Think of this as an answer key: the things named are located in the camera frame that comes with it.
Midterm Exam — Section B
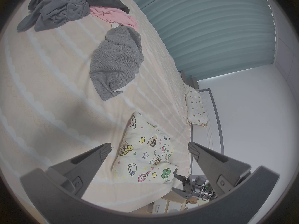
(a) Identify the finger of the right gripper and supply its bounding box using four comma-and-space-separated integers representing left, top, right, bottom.
172, 187, 188, 198
173, 173, 188, 184

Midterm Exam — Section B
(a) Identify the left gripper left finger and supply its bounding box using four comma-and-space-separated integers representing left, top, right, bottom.
47, 142, 112, 199

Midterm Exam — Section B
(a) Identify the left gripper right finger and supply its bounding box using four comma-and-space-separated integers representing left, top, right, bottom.
187, 141, 252, 196

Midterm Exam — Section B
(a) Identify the white printed pyjama top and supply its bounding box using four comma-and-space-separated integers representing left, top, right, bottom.
112, 111, 179, 184

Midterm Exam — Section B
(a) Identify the white printed pillow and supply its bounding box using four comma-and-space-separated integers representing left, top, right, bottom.
184, 84, 209, 127

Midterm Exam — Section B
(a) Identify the bed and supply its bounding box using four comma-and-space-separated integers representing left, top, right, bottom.
0, 0, 225, 213

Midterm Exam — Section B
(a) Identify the grey bedside table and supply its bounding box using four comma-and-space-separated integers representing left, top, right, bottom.
180, 70, 199, 89

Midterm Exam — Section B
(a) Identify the grey sweater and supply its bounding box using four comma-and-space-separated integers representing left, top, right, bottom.
89, 26, 144, 101

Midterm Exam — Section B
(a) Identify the pink garment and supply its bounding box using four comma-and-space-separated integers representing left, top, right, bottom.
90, 6, 139, 31

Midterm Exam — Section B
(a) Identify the dark grey garment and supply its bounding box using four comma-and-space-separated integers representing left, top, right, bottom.
16, 0, 90, 32

